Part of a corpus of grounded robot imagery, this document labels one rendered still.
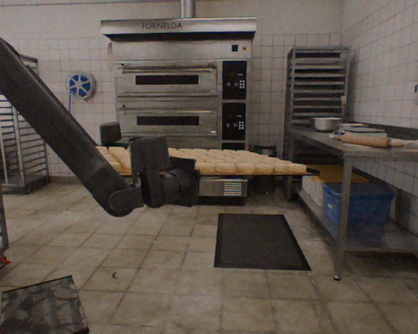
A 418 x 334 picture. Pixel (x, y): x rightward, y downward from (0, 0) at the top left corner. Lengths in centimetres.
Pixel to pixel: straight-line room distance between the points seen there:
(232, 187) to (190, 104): 105
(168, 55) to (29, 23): 247
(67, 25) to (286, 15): 302
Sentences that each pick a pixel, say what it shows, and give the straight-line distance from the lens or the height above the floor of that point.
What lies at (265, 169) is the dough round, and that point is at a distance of 84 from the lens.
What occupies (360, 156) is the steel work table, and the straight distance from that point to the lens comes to 211.
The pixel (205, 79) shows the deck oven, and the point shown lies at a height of 143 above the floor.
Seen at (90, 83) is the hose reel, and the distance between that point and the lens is 492.
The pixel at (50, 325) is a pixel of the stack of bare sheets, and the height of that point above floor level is 2.
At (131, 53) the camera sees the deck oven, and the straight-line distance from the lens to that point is 372.
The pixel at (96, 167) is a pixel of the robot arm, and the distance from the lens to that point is 55.
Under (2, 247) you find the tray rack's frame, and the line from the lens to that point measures 273.
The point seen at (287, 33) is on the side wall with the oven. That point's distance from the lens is 469.
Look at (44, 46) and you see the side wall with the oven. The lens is 531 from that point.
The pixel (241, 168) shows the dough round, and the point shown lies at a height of 98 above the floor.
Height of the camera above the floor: 114
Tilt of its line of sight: 11 degrees down
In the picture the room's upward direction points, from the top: straight up
